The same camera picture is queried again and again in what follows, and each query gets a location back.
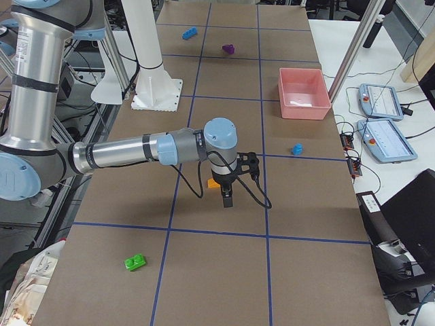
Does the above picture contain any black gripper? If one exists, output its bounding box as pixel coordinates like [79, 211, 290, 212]
[212, 172, 236, 208]

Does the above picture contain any orange toy block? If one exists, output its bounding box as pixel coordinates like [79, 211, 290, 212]
[207, 179, 220, 189]

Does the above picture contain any purple toy block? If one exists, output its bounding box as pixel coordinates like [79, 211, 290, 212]
[222, 44, 235, 55]

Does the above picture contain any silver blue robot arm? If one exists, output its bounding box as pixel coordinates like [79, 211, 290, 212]
[1, 1, 238, 207]
[1, 18, 21, 75]

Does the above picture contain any pink plastic box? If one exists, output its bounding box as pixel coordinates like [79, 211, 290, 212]
[278, 68, 332, 120]

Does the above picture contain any black orange connector box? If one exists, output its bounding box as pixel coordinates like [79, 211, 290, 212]
[339, 132, 354, 150]

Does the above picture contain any small blue toy block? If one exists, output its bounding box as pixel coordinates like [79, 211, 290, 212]
[291, 143, 304, 156]

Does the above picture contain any green toy block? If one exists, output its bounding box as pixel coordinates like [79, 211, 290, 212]
[124, 253, 147, 271]

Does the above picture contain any lower teach pendant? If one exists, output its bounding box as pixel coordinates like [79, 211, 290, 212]
[357, 118, 418, 163]

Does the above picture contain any teach pendant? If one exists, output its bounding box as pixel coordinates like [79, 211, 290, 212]
[357, 118, 418, 163]
[358, 84, 404, 121]

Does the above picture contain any long blue toy block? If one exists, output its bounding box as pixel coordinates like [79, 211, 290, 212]
[181, 26, 198, 40]

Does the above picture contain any black office chair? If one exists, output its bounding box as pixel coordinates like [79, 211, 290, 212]
[356, 168, 434, 314]

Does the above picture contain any upper teach pendant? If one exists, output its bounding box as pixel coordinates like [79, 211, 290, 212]
[358, 84, 404, 121]

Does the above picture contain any black bottle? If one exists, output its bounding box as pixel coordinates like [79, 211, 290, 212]
[362, 14, 385, 48]

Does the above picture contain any black camera cable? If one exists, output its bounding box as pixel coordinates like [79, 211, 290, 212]
[172, 149, 273, 210]

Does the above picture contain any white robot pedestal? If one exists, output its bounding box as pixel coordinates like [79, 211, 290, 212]
[91, 1, 183, 111]

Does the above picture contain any aluminium frame post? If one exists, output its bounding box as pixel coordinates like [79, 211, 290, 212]
[328, 0, 386, 104]

